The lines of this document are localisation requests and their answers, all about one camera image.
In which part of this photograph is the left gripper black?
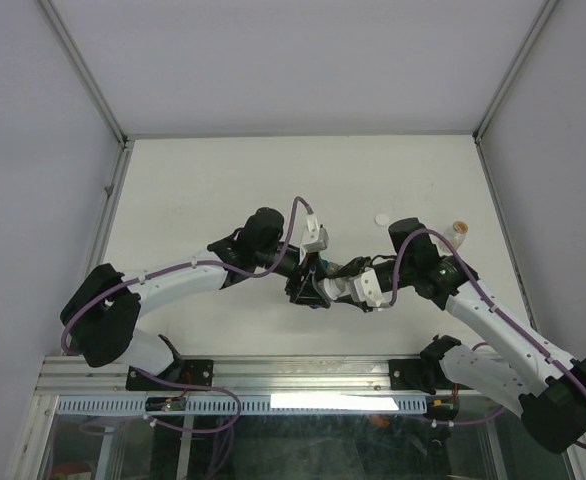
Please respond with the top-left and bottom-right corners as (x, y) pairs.
(255, 245), (333, 308)

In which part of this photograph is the weekly pill organizer strip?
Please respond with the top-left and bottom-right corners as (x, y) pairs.
(310, 259), (334, 309)

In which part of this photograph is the white pill bottle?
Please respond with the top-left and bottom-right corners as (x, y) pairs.
(320, 278), (355, 302)

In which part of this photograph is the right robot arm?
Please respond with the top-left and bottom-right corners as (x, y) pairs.
(320, 218), (586, 454)

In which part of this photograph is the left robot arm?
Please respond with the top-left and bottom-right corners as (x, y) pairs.
(60, 207), (328, 389)

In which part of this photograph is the clear small pill bottle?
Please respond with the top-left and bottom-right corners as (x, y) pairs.
(437, 220), (469, 255)

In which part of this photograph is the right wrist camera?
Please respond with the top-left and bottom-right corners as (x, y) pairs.
(350, 268), (389, 310)

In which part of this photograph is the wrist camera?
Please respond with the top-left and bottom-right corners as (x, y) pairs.
(350, 268), (389, 310)
(300, 225), (329, 254)

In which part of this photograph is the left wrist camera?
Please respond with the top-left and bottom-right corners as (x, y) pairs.
(300, 225), (329, 254)

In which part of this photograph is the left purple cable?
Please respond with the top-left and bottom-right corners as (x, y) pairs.
(60, 195), (319, 480)

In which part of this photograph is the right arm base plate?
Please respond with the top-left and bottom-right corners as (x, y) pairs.
(388, 357), (454, 395)

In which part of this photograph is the white slotted cable duct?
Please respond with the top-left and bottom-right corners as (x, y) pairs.
(57, 394), (427, 416)

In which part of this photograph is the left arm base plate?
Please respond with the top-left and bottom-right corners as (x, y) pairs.
(125, 358), (214, 392)

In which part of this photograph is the aluminium mounting rail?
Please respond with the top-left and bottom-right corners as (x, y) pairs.
(33, 352), (573, 399)

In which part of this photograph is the right aluminium frame post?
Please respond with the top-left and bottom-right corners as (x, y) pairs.
(473, 0), (561, 143)

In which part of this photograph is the aluminium frame post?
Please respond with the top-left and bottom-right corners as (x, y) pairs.
(473, 0), (561, 143)
(35, 0), (128, 145)

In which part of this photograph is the left aluminium frame post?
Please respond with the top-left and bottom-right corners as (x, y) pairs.
(35, 0), (128, 145)

